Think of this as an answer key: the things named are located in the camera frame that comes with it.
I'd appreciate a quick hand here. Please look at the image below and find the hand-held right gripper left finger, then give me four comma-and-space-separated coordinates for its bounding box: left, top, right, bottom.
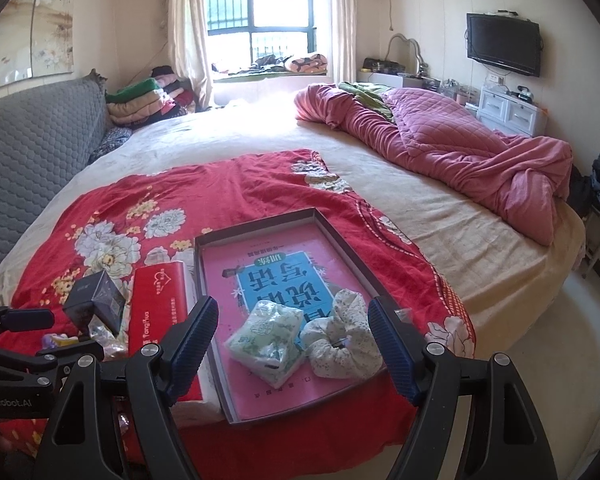
32, 296, 220, 480

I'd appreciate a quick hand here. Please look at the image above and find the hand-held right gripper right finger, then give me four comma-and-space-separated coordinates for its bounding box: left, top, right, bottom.
367, 296, 561, 480

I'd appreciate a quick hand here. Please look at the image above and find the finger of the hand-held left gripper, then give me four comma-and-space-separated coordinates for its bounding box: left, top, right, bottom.
0, 307, 56, 333
0, 341, 103, 376

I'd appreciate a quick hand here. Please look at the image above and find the red tissue pack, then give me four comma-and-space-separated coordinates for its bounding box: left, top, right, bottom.
126, 260, 206, 403

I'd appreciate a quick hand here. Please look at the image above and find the white floral scrunchie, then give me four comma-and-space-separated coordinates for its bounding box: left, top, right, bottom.
300, 287, 388, 380

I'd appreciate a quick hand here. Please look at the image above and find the green tissue packet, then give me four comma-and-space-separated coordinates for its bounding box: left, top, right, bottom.
224, 300, 305, 390

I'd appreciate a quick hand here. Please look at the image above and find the pink-lined box tray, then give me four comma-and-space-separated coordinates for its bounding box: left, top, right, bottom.
192, 207, 421, 426

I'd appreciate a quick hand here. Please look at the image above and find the black box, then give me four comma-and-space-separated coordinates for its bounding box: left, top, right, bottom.
62, 269, 126, 338

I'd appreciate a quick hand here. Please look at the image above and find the bed with cream sheet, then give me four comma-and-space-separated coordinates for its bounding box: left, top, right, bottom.
0, 95, 588, 361

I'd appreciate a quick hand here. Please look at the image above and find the grey quilted headboard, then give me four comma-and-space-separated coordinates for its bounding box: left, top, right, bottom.
0, 77, 108, 281

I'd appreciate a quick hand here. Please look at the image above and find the red floral blanket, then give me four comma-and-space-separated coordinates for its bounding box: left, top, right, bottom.
0, 149, 476, 480

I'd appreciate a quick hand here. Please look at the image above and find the dark patterned pillow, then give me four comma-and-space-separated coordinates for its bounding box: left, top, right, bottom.
87, 126, 133, 163

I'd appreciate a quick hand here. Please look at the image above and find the pink quilt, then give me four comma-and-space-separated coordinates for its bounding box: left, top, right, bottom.
294, 84, 573, 247

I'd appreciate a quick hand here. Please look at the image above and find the wooden stool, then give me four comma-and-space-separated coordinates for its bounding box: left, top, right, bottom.
580, 205, 600, 281

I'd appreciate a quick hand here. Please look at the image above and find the stack of folded clothes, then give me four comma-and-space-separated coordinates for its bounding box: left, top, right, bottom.
105, 65, 196, 128

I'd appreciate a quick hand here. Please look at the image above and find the green cloth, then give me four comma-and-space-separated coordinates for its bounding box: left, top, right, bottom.
337, 81, 396, 118

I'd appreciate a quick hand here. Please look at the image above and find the white drawer cabinet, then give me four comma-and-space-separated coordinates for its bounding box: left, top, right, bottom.
477, 85, 548, 138

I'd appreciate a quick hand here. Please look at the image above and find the cluttered dressing table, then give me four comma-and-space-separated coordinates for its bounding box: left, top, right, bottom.
357, 57, 481, 106

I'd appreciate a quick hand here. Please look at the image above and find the vanity mirror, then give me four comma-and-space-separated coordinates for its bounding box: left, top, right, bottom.
386, 32, 426, 76

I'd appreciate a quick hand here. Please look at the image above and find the folded floral blanket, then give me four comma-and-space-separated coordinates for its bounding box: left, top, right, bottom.
252, 52, 328, 75

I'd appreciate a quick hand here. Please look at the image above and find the cream curtain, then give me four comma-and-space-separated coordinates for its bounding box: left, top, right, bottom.
167, 0, 216, 111
325, 0, 358, 86

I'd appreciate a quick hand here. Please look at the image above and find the black television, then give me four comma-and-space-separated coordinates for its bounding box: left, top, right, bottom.
466, 12, 542, 78

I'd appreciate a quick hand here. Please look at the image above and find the barred window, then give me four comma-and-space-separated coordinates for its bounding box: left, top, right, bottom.
202, 0, 315, 68

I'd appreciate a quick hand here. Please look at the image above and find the floral wall painting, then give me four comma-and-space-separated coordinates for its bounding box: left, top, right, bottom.
0, 0, 76, 96

